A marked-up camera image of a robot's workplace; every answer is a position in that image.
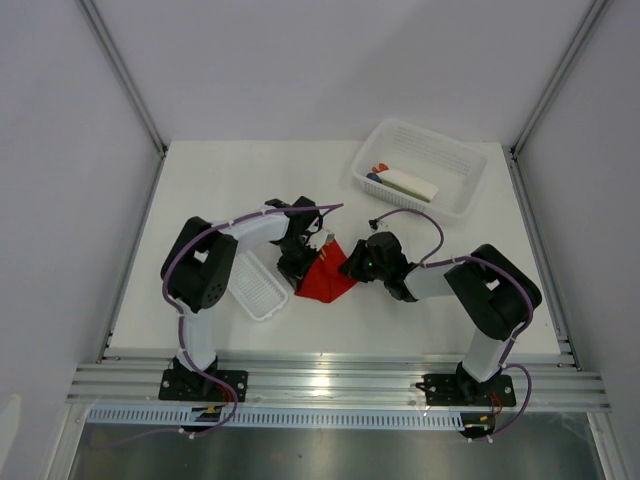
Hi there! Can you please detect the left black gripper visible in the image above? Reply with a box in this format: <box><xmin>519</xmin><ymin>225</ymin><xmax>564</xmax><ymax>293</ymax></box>
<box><xmin>276</xmin><ymin>237</ymin><xmax>321</xmax><ymax>292</ymax></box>

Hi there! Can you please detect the red paper napkin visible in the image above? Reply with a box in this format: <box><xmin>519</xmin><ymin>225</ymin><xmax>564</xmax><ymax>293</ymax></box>
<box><xmin>295</xmin><ymin>240</ymin><xmax>357</xmax><ymax>304</ymax></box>

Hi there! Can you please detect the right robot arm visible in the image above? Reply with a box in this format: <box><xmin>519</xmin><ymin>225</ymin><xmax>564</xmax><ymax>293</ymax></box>
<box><xmin>339</xmin><ymin>232</ymin><xmax>542</xmax><ymax>404</ymax></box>

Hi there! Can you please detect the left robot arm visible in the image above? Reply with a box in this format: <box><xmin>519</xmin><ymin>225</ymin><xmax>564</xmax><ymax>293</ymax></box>
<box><xmin>160</xmin><ymin>196</ymin><xmax>324</xmax><ymax>400</ymax></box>

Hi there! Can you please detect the small white utensil tray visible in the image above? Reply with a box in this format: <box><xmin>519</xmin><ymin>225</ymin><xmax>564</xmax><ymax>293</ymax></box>
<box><xmin>228</xmin><ymin>251</ymin><xmax>288</xmax><ymax>322</ymax></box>

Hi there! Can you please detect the blue utensil in basket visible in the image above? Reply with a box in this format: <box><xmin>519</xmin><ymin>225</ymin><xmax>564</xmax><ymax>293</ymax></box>
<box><xmin>366</xmin><ymin>172</ymin><xmax>381</xmax><ymax>183</ymax></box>

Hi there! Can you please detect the orange utensil in basket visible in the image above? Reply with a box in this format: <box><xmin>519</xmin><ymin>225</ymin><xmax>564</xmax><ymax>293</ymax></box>
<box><xmin>371</xmin><ymin>163</ymin><xmax>389</xmax><ymax>174</ymax></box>

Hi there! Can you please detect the large white plastic basket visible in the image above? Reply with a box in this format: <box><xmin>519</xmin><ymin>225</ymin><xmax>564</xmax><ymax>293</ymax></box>
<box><xmin>351</xmin><ymin>119</ymin><xmax>490</xmax><ymax>223</ymax></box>

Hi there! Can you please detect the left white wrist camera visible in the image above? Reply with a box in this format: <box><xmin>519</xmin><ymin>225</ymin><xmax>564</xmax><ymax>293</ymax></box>
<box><xmin>310</xmin><ymin>228</ymin><xmax>335</xmax><ymax>251</ymax></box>

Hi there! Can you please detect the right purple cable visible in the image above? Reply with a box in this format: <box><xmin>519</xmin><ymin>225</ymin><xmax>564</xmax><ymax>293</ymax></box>
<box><xmin>367</xmin><ymin>208</ymin><xmax>533</xmax><ymax>443</ymax></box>

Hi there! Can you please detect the purple cable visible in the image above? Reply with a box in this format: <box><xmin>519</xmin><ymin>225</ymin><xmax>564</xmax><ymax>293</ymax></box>
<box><xmin>119</xmin><ymin>202</ymin><xmax>345</xmax><ymax>446</ymax></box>
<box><xmin>367</xmin><ymin>208</ymin><xmax>533</xmax><ymax>443</ymax></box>

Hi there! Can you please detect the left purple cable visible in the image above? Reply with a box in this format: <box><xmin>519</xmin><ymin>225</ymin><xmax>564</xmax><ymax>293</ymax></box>
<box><xmin>119</xmin><ymin>202</ymin><xmax>345</xmax><ymax>446</ymax></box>

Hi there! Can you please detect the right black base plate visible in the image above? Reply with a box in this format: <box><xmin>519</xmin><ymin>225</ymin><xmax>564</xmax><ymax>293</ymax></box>
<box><xmin>415</xmin><ymin>373</ymin><xmax>516</xmax><ymax>407</ymax></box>

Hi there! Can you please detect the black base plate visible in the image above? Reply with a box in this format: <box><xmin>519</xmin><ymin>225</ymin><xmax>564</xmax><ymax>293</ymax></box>
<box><xmin>415</xmin><ymin>373</ymin><xmax>516</xmax><ymax>407</ymax></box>
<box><xmin>158</xmin><ymin>368</ymin><xmax>250</xmax><ymax>402</ymax></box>

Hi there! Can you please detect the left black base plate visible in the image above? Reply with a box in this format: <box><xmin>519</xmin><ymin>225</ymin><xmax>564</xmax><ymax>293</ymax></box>
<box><xmin>158</xmin><ymin>368</ymin><xmax>250</xmax><ymax>402</ymax></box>

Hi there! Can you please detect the white slotted cable duct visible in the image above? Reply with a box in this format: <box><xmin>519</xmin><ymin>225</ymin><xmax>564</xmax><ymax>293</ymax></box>
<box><xmin>86</xmin><ymin>405</ymin><xmax>464</xmax><ymax>431</ymax></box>

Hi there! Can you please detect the aluminium front rail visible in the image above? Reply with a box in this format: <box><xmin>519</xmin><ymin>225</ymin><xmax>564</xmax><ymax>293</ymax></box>
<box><xmin>67</xmin><ymin>349</ymin><xmax>611</xmax><ymax>413</ymax></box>

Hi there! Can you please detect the left aluminium frame post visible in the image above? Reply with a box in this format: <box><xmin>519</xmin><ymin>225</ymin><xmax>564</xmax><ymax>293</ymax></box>
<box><xmin>75</xmin><ymin>0</ymin><xmax>168</xmax><ymax>158</ymax></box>

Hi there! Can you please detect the aluminium frame post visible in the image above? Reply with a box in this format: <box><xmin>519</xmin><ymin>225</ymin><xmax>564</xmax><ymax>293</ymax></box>
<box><xmin>75</xmin><ymin>0</ymin><xmax>168</xmax><ymax>158</ymax></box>
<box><xmin>509</xmin><ymin>0</ymin><xmax>614</xmax><ymax>158</ymax></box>

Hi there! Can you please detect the right aluminium frame post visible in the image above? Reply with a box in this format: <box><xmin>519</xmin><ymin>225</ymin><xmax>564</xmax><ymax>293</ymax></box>
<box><xmin>509</xmin><ymin>0</ymin><xmax>614</xmax><ymax>158</ymax></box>

